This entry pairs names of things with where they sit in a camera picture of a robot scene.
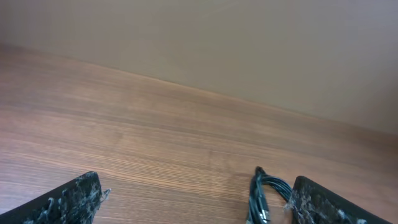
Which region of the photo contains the black cable bundle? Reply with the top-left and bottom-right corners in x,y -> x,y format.
245,166 -> 293,224

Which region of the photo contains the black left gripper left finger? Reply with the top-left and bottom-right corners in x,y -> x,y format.
1,171 -> 111,224

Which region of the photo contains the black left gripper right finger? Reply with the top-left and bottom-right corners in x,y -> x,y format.
285,175 -> 390,224

